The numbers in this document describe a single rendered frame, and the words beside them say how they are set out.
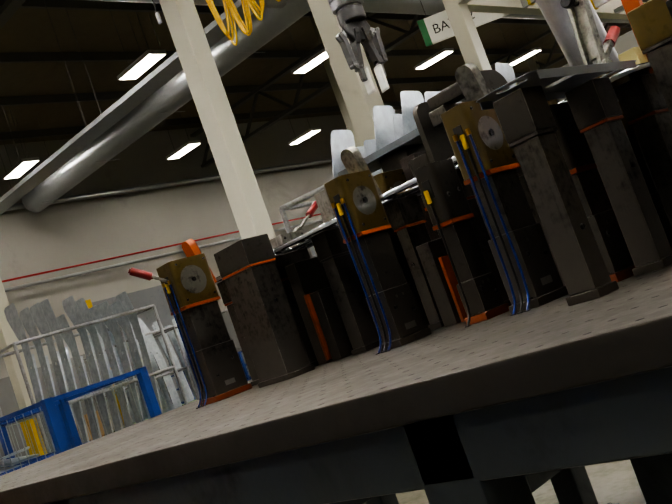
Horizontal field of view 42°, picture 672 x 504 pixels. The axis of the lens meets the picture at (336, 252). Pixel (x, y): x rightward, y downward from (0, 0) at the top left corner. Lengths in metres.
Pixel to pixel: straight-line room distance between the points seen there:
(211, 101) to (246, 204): 0.73
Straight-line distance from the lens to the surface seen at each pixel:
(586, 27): 1.75
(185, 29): 6.04
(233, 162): 5.77
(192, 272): 2.17
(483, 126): 1.43
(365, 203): 1.68
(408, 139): 2.18
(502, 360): 0.81
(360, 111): 9.76
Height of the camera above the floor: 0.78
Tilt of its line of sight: 4 degrees up
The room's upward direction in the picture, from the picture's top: 20 degrees counter-clockwise
